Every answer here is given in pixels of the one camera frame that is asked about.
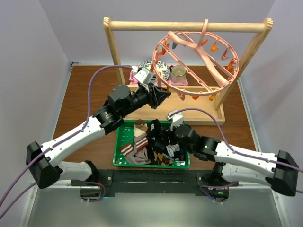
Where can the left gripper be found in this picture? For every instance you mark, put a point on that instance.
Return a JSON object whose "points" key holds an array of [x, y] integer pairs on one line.
{"points": [[155, 96]]}

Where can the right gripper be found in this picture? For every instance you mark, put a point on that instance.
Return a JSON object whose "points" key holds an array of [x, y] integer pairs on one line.
{"points": [[168, 132]]}

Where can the pink round clip hanger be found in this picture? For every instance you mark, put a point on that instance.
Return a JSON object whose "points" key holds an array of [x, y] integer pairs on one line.
{"points": [[209, 60]]}

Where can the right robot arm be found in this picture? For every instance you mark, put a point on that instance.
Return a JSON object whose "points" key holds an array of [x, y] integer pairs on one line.
{"points": [[233, 164]]}

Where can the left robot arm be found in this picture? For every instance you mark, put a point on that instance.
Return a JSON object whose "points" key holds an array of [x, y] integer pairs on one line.
{"points": [[46, 162]]}

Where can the black sock with white stripes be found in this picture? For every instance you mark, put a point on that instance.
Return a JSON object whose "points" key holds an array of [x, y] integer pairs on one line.
{"points": [[157, 137]]}

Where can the black sock with blue logo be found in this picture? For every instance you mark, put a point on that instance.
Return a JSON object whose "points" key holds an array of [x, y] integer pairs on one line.
{"points": [[176, 156]]}

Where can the floral ceramic plate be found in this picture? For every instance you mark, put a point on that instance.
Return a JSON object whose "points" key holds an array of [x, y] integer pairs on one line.
{"points": [[161, 66]]}

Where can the brown argyle sock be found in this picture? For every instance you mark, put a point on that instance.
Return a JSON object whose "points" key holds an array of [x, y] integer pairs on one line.
{"points": [[161, 160]]}

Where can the brown and cream sock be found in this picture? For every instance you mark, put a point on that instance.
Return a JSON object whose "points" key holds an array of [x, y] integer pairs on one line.
{"points": [[140, 127]]}

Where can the pink cloth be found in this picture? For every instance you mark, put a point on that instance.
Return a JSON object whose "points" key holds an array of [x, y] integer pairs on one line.
{"points": [[169, 80]]}

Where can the wooden hanging rack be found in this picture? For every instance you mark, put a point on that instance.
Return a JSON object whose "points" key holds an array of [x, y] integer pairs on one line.
{"points": [[206, 110]]}

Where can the grey sock with red stripes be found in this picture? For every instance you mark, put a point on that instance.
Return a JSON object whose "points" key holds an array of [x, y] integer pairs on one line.
{"points": [[136, 153]]}

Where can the green plastic tray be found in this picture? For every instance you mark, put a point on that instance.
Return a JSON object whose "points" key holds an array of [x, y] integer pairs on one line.
{"points": [[125, 134]]}

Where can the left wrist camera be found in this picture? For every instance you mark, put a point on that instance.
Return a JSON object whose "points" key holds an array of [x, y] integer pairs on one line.
{"points": [[143, 76]]}

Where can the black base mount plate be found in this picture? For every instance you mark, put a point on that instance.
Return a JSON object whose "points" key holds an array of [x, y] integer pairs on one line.
{"points": [[163, 181]]}

